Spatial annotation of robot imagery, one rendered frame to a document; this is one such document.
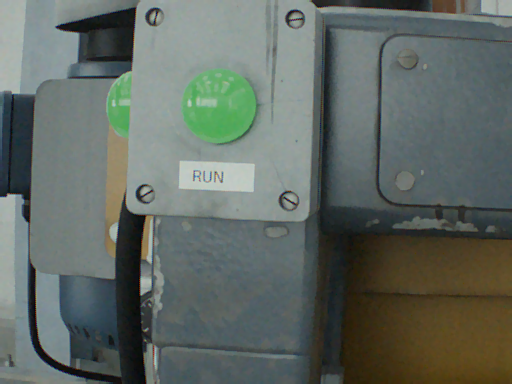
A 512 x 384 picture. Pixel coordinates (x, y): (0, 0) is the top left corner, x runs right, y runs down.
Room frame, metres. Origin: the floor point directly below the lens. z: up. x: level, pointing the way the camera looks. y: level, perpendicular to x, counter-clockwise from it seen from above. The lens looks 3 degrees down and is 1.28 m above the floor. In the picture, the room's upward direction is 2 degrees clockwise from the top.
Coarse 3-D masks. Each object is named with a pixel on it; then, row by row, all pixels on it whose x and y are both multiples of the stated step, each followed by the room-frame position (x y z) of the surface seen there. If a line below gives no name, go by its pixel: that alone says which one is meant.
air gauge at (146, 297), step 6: (144, 294) 0.71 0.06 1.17; (150, 294) 0.71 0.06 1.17; (144, 300) 0.71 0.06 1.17; (150, 300) 0.71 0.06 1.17; (144, 306) 0.71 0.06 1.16; (150, 306) 0.71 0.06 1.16; (144, 312) 0.71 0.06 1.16; (150, 312) 0.71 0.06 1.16; (144, 318) 0.71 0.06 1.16; (150, 318) 0.71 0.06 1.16; (144, 324) 0.71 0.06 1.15; (150, 324) 0.71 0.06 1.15; (144, 330) 0.71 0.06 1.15; (150, 330) 0.71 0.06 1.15; (144, 336) 0.71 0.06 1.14; (150, 336) 0.71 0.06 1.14; (150, 342) 0.71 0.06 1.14
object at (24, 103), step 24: (0, 96) 0.93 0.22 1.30; (24, 96) 0.94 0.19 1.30; (0, 120) 0.93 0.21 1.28; (24, 120) 0.94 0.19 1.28; (0, 144) 0.93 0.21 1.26; (24, 144) 0.94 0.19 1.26; (0, 168) 0.93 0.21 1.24; (24, 168) 0.94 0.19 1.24; (0, 192) 0.93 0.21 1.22; (24, 192) 0.94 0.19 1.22; (24, 216) 0.98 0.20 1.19
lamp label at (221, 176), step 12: (180, 168) 0.46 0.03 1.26; (192, 168) 0.46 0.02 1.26; (204, 168) 0.46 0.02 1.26; (216, 168) 0.46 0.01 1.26; (228, 168) 0.46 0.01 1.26; (240, 168) 0.46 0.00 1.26; (252, 168) 0.46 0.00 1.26; (180, 180) 0.46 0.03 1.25; (192, 180) 0.46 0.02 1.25; (204, 180) 0.46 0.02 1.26; (216, 180) 0.46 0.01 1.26; (228, 180) 0.46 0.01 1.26; (240, 180) 0.46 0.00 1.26; (252, 180) 0.46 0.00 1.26
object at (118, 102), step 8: (128, 72) 0.48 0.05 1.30; (120, 80) 0.48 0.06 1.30; (128, 80) 0.48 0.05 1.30; (112, 88) 0.48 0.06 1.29; (120, 88) 0.48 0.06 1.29; (128, 88) 0.47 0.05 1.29; (112, 96) 0.48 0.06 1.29; (120, 96) 0.47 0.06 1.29; (128, 96) 0.47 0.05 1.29; (112, 104) 0.48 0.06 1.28; (120, 104) 0.47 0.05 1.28; (128, 104) 0.47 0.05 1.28; (112, 112) 0.48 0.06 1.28; (120, 112) 0.47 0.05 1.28; (128, 112) 0.47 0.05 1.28; (112, 120) 0.48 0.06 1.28; (120, 120) 0.48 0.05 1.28; (128, 120) 0.47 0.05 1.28; (120, 128) 0.48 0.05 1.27; (128, 128) 0.48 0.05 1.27; (128, 136) 0.48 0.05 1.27
